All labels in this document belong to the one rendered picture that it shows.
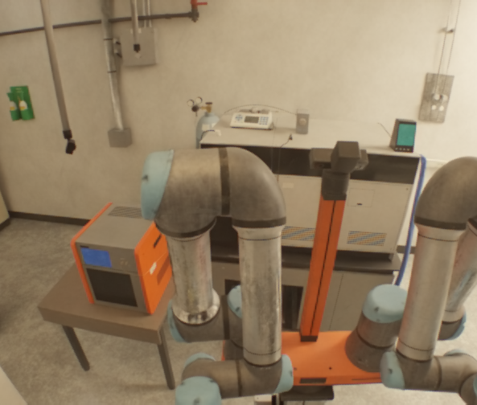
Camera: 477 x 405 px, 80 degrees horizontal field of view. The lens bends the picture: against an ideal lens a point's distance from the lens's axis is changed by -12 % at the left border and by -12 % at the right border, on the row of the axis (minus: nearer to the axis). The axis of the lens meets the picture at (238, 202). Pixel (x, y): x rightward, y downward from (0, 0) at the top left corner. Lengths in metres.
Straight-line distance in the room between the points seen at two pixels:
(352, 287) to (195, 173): 1.77
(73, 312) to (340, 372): 1.39
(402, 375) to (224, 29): 2.61
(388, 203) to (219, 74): 1.74
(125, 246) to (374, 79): 2.28
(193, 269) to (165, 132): 2.53
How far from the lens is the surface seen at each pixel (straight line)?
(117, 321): 1.76
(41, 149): 3.95
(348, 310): 2.31
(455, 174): 0.64
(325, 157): 0.68
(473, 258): 0.78
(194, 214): 0.52
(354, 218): 1.93
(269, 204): 0.52
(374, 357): 0.98
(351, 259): 2.10
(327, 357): 1.02
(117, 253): 1.54
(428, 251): 0.65
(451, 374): 0.78
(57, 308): 1.96
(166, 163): 0.51
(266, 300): 0.58
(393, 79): 2.92
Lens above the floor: 1.97
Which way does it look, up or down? 28 degrees down
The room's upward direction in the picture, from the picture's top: straight up
